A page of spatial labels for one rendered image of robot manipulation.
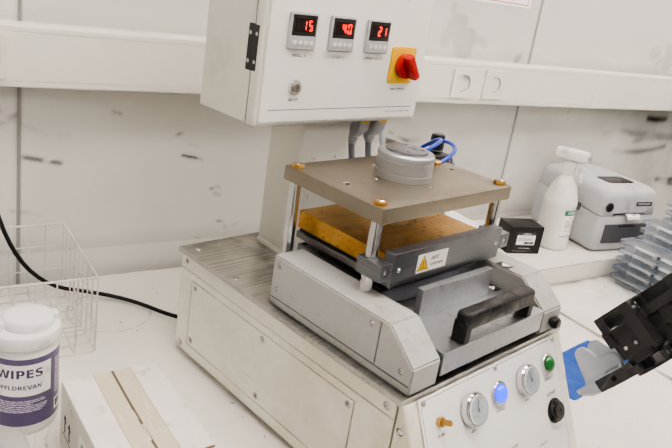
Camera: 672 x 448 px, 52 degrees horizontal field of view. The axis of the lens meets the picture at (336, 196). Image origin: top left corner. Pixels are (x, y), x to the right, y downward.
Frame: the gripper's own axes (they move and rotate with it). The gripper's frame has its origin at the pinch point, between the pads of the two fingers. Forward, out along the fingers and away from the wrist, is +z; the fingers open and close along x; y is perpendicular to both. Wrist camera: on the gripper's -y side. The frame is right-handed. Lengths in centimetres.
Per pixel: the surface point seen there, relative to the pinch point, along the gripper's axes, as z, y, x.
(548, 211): 26, 37, -68
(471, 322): -4.3, 13.5, 18.8
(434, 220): 1.9, 30.1, 5.6
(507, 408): 4.6, 3.5, 10.5
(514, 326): -1.6, 11.5, 8.2
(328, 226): 4.8, 33.9, 22.1
